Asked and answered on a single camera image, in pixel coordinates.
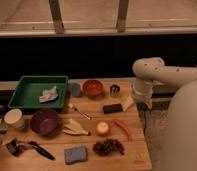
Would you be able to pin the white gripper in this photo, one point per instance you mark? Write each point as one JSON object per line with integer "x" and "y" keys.
{"x": 142, "y": 92}

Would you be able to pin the black eraser block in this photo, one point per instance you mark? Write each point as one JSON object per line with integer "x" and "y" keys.
{"x": 107, "y": 109}

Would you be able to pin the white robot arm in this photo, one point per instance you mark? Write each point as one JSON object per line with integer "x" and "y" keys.
{"x": 179, "y": 148}

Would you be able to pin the red bowl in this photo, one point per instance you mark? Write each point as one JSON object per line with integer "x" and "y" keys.
{"x": 92, "y": 88}

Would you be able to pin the purple bowl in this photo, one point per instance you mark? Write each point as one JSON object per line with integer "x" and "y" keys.
{"x": 44, "y": 121}

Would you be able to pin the yellow round fruit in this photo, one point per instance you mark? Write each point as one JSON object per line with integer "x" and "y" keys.
{"x": 102, "y": 128}

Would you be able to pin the dark grape bunch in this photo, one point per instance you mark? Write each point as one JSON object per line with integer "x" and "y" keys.
{"x": 108, "y": 146}

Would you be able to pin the blue cup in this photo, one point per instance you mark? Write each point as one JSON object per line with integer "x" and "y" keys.
{"x": 75, "y": 89}

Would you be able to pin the metal fork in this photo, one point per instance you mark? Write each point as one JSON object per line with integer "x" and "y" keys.
{"x": 71, "y": 106}

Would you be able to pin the yellow banana peel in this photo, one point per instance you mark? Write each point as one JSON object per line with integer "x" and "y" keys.
{"x": 72, "y": 127}

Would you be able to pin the blue sponge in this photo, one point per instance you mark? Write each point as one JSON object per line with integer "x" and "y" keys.
{"x": 75, "y": 154}

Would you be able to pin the crumpled white cloth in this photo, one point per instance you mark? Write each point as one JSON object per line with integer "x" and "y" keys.
{"x": 48, "y": 95}

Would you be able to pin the green plastic tray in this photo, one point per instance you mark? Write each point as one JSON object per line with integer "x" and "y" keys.
{"x": 30, "y": 88}

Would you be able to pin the white paper cup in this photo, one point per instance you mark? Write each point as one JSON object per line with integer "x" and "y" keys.
{"x": 14, "y": 118}

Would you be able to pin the black binder clip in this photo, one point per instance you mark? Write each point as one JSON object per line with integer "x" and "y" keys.
{"x": 13, "y": 147}

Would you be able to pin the black handled tool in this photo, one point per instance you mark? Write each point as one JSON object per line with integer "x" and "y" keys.
{"x": 41, "y": 151}

